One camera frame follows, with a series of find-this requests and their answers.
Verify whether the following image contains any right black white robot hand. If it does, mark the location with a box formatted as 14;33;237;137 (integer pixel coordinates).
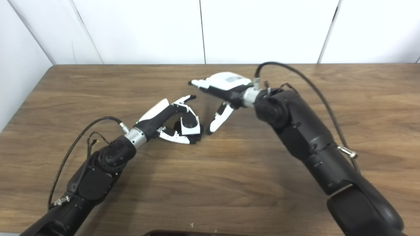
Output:
188;72;263;135

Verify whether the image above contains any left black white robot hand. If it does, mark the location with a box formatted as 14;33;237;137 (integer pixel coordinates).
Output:
124;95;200;149

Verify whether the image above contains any black peg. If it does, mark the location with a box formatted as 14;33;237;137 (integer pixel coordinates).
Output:
173;115;204;145

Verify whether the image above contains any white square piece with hole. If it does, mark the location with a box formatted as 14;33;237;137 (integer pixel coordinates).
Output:
180;115;201;135

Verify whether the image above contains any right thin wire yellow connector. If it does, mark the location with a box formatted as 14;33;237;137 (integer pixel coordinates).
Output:
264;80;299;95

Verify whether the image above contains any thin wire yellow connector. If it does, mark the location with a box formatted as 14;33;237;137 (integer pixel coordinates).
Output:
264;80;299;95
86;131;112;154

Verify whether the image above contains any left thin wire yellow connector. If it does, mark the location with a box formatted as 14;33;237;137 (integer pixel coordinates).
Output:
86;131;112;154

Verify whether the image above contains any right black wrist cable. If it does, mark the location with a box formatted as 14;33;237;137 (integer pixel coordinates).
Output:
253;61;361;172

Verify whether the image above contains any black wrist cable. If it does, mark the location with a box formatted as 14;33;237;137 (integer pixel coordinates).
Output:
48;116;130;210
253;61;361;172

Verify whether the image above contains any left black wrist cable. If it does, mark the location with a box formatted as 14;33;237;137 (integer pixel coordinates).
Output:
48;116;130;210

